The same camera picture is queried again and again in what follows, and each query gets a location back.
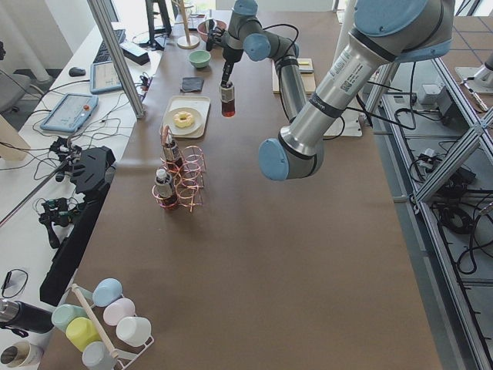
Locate black keyboard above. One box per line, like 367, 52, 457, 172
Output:
93, 29, 126, 64

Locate glazed donut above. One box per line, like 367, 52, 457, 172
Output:
173, 111, 195, 129

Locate blue teach pendant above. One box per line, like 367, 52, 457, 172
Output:
40, 93, 99, 133
89, 61, 122, 95

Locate yellow cup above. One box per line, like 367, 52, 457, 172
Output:
65, 317, 101, 352

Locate mint green bowl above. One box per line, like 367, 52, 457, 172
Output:
189, 50, 211, 69

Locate monitor stand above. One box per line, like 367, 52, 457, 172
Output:
139, 0, 172, 51

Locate black device housing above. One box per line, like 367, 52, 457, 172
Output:
39, 146, 115, 307

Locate pink cup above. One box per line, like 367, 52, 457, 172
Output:
103, 298, 136, 326

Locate cream serving tray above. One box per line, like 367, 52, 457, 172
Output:
162, 96, 210, 139

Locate eyeglasses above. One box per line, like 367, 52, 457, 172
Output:
1, 268, 29, 299

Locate black computer mouse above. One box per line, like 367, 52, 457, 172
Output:
69, 67, 86, 77

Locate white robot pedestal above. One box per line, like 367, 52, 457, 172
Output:
324, 0, 362, 141

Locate paper cup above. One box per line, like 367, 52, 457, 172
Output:
1, 341, 44, 368

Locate blue teach pendant near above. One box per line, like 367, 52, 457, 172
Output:
40, 93, 99, 133

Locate white round plate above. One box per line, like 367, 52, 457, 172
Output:
162, 107, 204, 136

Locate aluminium frame post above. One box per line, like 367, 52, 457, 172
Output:
87, 0, 145, 119

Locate pink bowl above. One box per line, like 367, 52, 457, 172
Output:
197, 18, 227, 48

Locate wooden cutting board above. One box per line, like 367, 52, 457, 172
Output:
271, 58, 316, 94

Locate grey folded cloth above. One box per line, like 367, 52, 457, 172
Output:
180, 77, 204, 93

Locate black thermos bottle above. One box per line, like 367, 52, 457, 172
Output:
1, 299, 53, 338

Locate white cup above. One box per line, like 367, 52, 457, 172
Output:
116, 316, 152, 347

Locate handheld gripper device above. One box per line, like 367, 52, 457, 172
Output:
39, 197, 86, 249

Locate grey cup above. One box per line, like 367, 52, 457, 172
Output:
82, 341, 116, 370

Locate mint cup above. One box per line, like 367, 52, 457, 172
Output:
51, 304, 88, 333

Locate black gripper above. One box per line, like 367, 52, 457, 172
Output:
206, 27, 243, 86

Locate white wire cup rack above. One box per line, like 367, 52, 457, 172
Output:
70, 284, 155, 370

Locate blue teach pendant far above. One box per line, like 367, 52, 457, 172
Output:
89, 61, 122, 95

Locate black box on desk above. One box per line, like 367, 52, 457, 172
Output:
119, 41, 150, 66

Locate tea bottle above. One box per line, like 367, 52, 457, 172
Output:
220, 82, 236, 118
155, 168, 177, 209
163, 135, 183, 169

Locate blue cup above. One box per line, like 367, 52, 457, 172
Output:
92, 277, 122, 307

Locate copper wire bottle rack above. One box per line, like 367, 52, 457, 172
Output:
152, 126, 206, 212

